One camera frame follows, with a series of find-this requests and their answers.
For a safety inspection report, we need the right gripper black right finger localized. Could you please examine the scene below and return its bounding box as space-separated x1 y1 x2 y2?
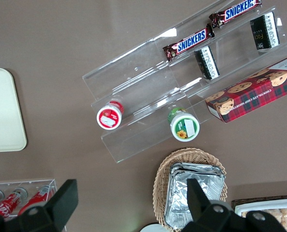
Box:
181 178 245 232

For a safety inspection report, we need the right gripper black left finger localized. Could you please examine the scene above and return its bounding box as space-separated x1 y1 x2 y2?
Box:
18 178 79 232

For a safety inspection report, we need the oval light wicker basket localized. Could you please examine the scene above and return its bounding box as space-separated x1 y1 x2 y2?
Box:
152 147 228 230

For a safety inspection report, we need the white tray with snacks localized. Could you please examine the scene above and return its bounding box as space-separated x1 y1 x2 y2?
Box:
231 195 287 213

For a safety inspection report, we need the cream plastic tray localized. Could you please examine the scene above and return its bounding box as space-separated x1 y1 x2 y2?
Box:
0 68 28 153

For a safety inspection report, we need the stack of foil trays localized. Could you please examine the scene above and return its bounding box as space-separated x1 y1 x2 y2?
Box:
164 163 226 229

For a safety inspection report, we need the white round object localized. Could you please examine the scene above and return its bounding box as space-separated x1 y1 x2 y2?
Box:
140 224 169 232

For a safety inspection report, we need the clear acrylic bottle box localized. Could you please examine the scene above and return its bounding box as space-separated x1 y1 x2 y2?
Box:
0 178 68 232

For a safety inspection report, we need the white rectangular dish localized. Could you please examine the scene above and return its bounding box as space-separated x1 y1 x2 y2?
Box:
237 199 287 218

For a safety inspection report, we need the green lidded yogurt cup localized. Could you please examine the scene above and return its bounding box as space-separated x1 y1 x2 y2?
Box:
167 107 200 142

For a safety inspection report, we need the red lidded yogurt cup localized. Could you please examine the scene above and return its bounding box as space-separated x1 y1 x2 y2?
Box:
96 100 124 131

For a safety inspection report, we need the red tartan cookie box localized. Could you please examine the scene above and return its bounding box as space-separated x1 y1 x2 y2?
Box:
205 53 287 124

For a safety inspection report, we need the black and white snack pack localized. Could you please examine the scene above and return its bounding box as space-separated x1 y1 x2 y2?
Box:
194 45 220 80
250 11 281 51

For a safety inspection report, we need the clear acrylic tiered shelf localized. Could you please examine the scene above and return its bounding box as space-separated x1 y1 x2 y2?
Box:
82 0 287 164

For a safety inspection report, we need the Snickers chocolate bar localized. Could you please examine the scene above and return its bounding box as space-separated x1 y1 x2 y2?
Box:
163 23 215 61
208 0 262 29

